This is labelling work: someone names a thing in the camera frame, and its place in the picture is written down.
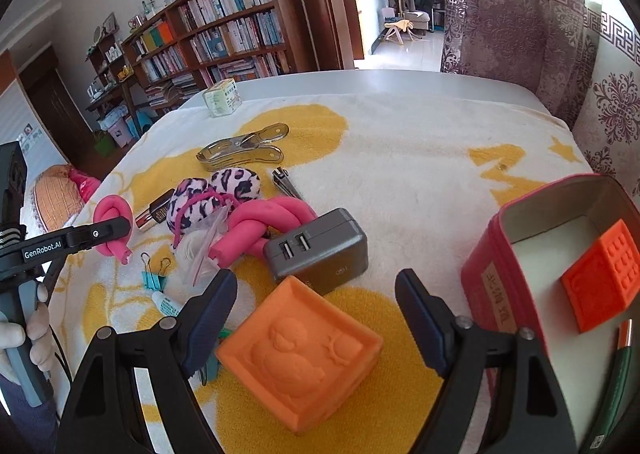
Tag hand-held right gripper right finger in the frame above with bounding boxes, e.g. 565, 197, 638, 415
395, 268, 581, 454

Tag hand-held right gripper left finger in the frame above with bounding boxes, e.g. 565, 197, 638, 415
55, 269, 238, 454

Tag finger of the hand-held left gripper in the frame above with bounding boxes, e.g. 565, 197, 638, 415
65, 216, 132, 253

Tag small white ointment tube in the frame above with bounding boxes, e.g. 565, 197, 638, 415
149, 291, 187, 319

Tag bagged white bandage roll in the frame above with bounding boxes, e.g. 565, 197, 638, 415
172, 211, 232, 287

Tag blue binder clip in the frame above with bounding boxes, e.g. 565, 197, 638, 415
140, 252, 172, 291

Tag orange duck embossed block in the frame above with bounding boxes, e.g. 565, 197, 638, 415
215, 275, 385, 435

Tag knotted pink foam roller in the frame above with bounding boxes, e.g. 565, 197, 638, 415
207, 196, 317, 269

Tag red metal tin container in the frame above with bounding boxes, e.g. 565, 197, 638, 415
460, 174, 640, 454

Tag grey USB charger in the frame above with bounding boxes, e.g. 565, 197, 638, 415
262, 207, 370, 296

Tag leopard print pompom scrunchie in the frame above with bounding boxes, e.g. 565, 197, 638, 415
166, 168, 262, 250

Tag large silver metal clip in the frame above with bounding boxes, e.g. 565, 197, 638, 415
195, 122, 291, 174

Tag small white medicine box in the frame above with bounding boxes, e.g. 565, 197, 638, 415
202, 78, 243, 119

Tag person's left forearm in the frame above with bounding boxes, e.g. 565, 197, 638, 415
0, 374, 60, 454

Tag person's left hand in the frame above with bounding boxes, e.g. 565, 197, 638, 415
0, 306, 57, 385

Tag black and silver lighter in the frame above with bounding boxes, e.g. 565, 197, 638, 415
134, 189, 175, 233

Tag orange quilted cushion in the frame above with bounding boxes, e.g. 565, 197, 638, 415
30, 164, 88, 235

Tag green plastic bin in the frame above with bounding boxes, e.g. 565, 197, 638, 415
93, 130, 117, 158

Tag small wooden shelf unit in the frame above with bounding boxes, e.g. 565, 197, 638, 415
85, 26, 146, 145

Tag yellow and white towel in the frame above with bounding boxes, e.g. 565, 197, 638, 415
30, 91, 596, 454

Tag dark wooden door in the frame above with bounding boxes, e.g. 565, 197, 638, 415
22, 46, 83, 165

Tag silver nail clipper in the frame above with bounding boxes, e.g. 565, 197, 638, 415
271, 166, 306, 202

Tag red-orange studded block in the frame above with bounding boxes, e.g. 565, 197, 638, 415
560, 219, 640, 335

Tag green pen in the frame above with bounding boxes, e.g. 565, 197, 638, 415
587, 319, 638, 452

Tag rows of books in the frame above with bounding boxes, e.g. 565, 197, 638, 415
132, 0, 286, 110

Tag wooden bookshelf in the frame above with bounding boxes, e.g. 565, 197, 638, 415
120, 0, 296, 115

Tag white patterned sheer curtain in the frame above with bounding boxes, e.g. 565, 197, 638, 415
550, 0, 640, 215

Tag small wooden stool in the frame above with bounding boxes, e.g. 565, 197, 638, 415
384, 19, 416, 43

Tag grey armchair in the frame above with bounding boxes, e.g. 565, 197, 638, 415
402, 9, 433, 32

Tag mauve patterned curtain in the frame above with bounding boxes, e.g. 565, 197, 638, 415
440, 0, 586, 120

